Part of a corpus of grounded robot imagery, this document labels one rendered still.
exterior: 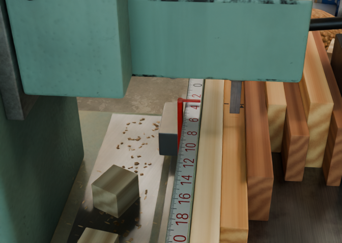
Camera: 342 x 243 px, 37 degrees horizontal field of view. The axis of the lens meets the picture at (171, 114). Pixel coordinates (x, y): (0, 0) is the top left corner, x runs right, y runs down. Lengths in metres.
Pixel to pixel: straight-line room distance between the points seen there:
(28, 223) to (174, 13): 0.23
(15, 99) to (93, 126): 0.32
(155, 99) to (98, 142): 1.62
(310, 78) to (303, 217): 0.13
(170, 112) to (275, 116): 0.20
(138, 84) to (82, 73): 2.03
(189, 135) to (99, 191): 0.17
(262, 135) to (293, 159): 0.04
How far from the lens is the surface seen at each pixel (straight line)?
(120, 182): 0.56
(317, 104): 0.45
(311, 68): 0.50
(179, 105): 0.46
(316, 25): 0.43
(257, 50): 0.40
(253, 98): 0.49
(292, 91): 0.50
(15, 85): 0.40
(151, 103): 2.26
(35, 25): 0.38
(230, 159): 0.42
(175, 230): 0.34
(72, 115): 0.59
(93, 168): 0.64
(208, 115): 0.46
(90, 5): 0.36
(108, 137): 0.69
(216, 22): 0.39
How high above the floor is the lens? 1.20
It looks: 33 degrees down
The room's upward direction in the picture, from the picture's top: 1 degrees counter-clockwise
